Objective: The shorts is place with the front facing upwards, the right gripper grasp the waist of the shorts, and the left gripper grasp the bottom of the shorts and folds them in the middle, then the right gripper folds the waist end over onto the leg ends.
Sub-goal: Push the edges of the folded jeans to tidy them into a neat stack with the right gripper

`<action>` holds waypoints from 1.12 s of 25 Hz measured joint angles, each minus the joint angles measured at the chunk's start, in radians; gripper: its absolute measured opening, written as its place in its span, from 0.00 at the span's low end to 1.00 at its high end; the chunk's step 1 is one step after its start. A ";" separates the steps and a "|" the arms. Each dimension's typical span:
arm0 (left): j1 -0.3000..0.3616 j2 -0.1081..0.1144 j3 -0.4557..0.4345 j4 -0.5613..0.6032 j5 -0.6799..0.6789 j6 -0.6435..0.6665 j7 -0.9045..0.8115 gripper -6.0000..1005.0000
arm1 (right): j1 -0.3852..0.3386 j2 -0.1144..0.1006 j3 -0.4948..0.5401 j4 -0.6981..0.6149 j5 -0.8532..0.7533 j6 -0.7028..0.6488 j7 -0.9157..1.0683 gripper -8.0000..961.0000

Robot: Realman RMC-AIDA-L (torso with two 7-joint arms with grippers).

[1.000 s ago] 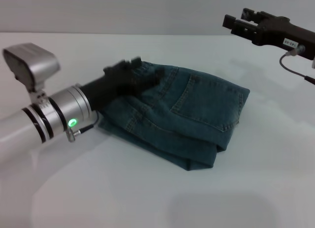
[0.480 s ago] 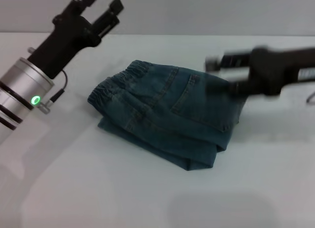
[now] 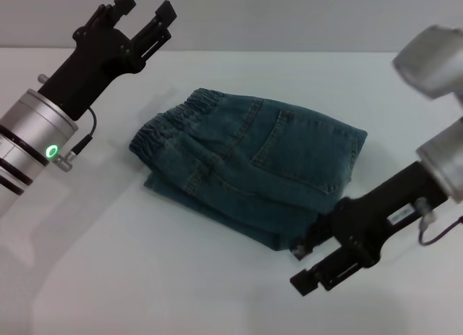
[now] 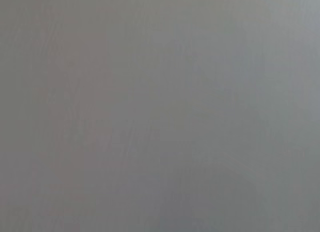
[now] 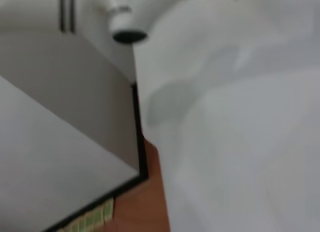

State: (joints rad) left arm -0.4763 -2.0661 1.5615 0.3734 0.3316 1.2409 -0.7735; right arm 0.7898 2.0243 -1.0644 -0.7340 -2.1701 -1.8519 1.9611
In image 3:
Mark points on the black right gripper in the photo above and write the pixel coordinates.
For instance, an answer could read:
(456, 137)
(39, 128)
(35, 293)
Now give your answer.
(383, 212)

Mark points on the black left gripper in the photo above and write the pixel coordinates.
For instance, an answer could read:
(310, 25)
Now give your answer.
(94, 63)

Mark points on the blue denim shorts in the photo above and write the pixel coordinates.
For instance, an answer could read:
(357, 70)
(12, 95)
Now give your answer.
(253, 161)

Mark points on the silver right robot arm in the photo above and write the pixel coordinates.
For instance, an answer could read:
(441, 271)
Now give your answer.
(446, 157)

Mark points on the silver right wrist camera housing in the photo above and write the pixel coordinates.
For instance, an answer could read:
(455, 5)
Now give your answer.
(430, 60)

